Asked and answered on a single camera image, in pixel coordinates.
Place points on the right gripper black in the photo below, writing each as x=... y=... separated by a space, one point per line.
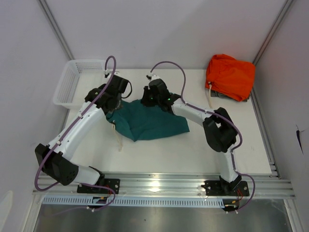
x=145 y=101

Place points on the teal green shorts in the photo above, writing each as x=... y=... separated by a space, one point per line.
x=138 y=122

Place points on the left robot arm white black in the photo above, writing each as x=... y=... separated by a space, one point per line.
x=54 y=159

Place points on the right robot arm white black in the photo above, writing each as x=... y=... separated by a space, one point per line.
x=221 y=133

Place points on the grey folded shorts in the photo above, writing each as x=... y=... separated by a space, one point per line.
x=216 y=94

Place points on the orange folded shorts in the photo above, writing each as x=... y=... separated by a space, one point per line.
x=229 y=76

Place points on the white plastic basket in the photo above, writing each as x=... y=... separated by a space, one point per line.
x=78 y=78

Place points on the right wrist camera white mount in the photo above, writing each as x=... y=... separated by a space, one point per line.
x=152 y=77

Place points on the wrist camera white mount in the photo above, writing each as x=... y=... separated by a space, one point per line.
x=152 y=77
x=107 y=72

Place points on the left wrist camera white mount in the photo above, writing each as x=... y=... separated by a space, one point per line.
x=107 y=72

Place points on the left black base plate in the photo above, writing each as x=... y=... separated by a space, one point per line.
x=111 y=183

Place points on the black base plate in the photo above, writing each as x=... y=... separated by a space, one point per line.
x=218 y=188
x=111 y=183

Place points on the aluminium mounting rail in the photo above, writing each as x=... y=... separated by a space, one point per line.
x=189 y=185

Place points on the white slotted cable duct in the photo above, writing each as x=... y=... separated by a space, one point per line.
x=135 y=201

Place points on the left aluminium frame post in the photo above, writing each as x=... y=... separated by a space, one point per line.
x=45 y=8

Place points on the aluminium frame post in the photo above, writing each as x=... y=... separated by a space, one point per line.
x=274 y=28
x=45 y=8

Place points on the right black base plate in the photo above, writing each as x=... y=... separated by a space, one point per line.
x=218 y=188

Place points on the right aluminium frame post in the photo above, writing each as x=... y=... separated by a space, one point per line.
x=274 y=28

